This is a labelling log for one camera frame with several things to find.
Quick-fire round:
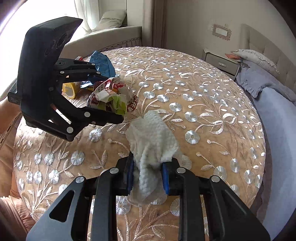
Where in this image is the red snack bag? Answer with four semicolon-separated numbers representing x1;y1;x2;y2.
75;56;84;61

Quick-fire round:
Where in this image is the blue snack bag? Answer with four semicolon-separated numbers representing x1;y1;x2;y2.
89;51;116;78

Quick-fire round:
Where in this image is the floral wrapper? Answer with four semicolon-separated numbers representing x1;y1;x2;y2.
87;77;138;116

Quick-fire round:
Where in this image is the white paper towel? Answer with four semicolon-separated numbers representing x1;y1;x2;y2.
125;110;181;207

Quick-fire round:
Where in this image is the beige window seat sofa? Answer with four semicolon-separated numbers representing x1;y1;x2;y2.
60;26;142;59

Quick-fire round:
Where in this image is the person's orange trousers leg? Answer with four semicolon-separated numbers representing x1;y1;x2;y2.
1;98;35;240

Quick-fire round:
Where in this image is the white curtain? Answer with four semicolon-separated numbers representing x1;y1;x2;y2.
74;0;100;34

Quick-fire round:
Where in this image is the beige cushion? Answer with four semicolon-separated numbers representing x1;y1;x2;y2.
93;9;126;31

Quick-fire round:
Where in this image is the embroidered beige tablecloth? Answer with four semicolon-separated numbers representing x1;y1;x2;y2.
12;46;266;241

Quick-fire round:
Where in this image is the grey bedside table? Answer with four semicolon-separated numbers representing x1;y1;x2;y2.
202;48;240;80

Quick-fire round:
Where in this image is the bed with lavender cover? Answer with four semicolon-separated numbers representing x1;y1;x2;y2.
237;24;295;240

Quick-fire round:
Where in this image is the orange item on nightstand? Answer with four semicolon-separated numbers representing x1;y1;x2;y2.
225;53;242;62

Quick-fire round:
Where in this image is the white ruffled pillow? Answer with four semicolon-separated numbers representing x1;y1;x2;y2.
231;49;279;74

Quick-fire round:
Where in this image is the framed wall switch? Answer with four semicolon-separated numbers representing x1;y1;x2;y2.
212;24;232;41

